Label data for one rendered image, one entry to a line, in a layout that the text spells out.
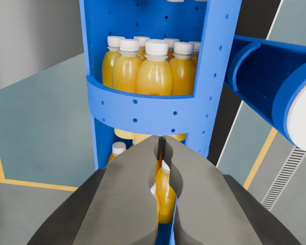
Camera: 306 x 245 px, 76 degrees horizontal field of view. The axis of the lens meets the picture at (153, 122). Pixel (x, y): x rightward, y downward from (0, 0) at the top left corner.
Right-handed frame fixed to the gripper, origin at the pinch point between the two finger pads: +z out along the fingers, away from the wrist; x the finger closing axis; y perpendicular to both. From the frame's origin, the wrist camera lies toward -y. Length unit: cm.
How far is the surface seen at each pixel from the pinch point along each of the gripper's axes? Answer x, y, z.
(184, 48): 5.2, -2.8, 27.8
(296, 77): 39, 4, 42
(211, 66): 8.4, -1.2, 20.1
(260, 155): 107, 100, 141
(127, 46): -5.5, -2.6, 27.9
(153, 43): -0.7, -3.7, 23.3
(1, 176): -146, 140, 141
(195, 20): 9.2, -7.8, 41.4
